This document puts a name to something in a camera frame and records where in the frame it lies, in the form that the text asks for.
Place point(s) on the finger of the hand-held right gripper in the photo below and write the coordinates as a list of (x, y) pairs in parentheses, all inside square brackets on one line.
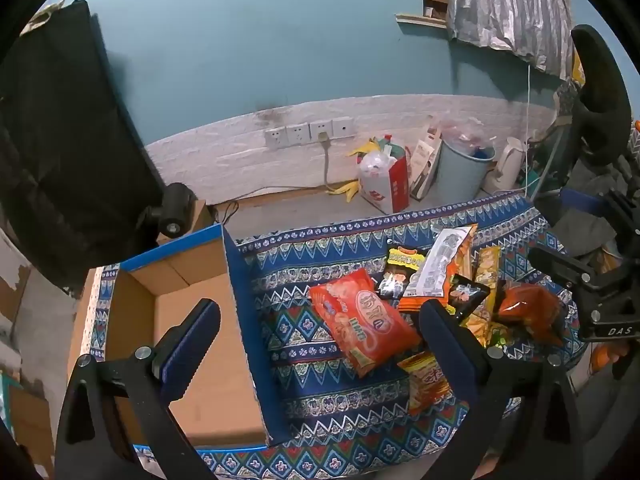
[(555, 260), (587, 202)]

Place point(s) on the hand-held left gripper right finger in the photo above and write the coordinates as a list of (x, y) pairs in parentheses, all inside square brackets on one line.
[(460, 370)]

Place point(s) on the long yellow chip packet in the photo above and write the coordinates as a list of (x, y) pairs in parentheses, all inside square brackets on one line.
[(487, 267)]

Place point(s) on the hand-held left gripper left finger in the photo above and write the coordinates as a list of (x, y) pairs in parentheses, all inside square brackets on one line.
[(192, 345)]

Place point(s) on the white electric kettle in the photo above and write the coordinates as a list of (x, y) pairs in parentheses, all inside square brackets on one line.
[(510, 165)]

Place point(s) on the black cylindrical device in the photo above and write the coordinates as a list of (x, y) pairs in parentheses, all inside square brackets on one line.
[(175, 207)]

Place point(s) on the brown cardboard carton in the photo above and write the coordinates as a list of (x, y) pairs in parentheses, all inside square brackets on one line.
[(27, 410)]

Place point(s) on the blue patterned blanket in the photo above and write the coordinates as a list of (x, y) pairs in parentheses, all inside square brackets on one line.
[(310, 375)]

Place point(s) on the flat orange snack packet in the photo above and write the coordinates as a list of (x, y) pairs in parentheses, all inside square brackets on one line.
[(412, 305)]

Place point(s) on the red and white paper bag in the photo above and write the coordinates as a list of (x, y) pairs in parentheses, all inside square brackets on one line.
[(395, 185)]

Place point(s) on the large orange snack packet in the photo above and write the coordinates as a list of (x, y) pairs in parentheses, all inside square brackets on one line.
[(365, 325)]

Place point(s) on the small brown box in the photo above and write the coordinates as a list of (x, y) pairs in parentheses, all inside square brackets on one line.
[(202, 215)]

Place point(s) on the small black snack packet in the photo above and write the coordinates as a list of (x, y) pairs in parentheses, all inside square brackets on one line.
[(467, 292)]

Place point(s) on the light blue trash bin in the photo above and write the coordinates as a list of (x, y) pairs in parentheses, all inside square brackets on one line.
[(460, 172)]

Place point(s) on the clear bin liner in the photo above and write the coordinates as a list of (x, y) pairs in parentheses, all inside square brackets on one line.
[(465, 135)]

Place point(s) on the yellow banana peel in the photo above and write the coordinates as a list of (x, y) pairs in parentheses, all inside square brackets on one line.
[(347, 190), (367, 147)]

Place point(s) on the orange chip packet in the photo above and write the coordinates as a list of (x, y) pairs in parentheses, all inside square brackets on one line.
[(425, 380)]

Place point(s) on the black chair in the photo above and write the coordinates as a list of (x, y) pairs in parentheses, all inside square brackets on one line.
[(597, 90)]

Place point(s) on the white plastic bag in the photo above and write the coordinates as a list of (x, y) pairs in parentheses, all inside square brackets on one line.
[(375, 165)]

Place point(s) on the black cartoon snack packet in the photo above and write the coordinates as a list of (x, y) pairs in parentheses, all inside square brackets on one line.
[(400, 275)]

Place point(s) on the blue rimmed cardboard box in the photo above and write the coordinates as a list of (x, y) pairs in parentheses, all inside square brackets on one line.
[(225, 400)]

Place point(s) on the crinkled red orange snack bag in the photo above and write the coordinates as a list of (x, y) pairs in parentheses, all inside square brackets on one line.
[(530, 310)]

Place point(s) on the white wall socket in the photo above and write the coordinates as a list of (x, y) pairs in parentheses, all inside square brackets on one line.
[(297, 133), (343, 126), (316, 127), (275, 137)]

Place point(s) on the silver foil curtain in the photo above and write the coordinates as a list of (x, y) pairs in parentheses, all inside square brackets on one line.
[(505, 5)]

